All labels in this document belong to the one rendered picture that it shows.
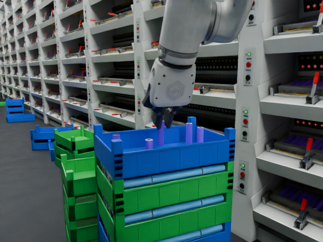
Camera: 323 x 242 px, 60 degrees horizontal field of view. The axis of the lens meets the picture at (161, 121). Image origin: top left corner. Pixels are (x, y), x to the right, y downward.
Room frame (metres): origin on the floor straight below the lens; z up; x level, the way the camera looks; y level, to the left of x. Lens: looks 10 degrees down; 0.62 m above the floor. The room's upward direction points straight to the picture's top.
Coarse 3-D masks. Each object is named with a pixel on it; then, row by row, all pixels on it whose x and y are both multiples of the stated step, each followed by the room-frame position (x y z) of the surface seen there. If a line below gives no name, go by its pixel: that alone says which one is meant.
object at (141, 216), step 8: (104, 200) 0.67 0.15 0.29; (192, 200) 0.63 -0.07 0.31; (200, 200) 0.63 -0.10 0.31; (208, 200) 0.63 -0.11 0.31; (216, 200) 0.64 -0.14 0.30; (160, 208) 0.59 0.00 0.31; (168, 208) 0.59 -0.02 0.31; (176, 208) 0.60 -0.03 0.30; (184, 208) 0.61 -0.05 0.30; (192, 208) 0.63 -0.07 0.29; (112, 216) 0.60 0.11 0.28; (128, 216) 0.55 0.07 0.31; (136, 216) 0.56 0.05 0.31; (144, 216) 0.56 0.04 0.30; (152, 216) 0.58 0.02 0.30; (160, 216) 0.59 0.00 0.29
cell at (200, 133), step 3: (201, 126) 0.73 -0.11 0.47; (198, 129) 0.73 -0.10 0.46; (201, 129) 0.73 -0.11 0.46; (198, 132) 0.73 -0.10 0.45; (201, 132) 0.73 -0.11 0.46; (198, 135) 0.73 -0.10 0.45; (201, 135) 0.73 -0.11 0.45; (198, 138) 0.73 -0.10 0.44; (201, 138) 0.73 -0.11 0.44; (198, 141) 0.73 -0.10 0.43; (201, 141) 0.73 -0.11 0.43
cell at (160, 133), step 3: (162, 120) 0.69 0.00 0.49; (162, 123) 0.68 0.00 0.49; (162, 126) 0.68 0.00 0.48; (162, 129) 0.68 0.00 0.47; (159, 132) 0.68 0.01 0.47; (162, 132) 0.68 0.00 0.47; (159, 135) 0.68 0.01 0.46; (162, 135) 0.68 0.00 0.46; (159, 138) 0.68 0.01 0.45; (162, 138) 0.68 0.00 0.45; (159, 141) 0.68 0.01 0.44; (162, 141) 0.68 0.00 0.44; (159, 144) 0.68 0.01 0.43; (162, 144) 0.68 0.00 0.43
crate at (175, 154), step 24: (192, 120) 0.81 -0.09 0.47; (96, 144) 0.68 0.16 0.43; (120, 144) 0.54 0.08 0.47; (144, 144) 0.77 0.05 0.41; (168, 144) 0.79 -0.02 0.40; (192, 144) 0.60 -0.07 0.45; (216, 144) 0.63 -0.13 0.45; (120, 168) 0.54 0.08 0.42; (144, 168) 0.56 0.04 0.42; (168, 168) 0.58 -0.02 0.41
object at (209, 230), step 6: (204, 228) 0.64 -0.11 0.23; (210, 228) 0.64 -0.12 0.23; (216, 228) 0.65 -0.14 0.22; (222, 228) 0.65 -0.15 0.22; (108, 234) 0.64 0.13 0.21; (186, 234) 0.61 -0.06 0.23; (192, 234) 0.62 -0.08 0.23; (198, 234) 0.62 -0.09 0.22; (204, 234) 0.63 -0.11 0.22; (210, 234) 0.65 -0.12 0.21; (162, 240) 0.59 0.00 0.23; (168, 240) 0.59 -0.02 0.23; (174, 240) 0.60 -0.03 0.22; (180, 240) 0.60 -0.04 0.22; (186, 240) 0.62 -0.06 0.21
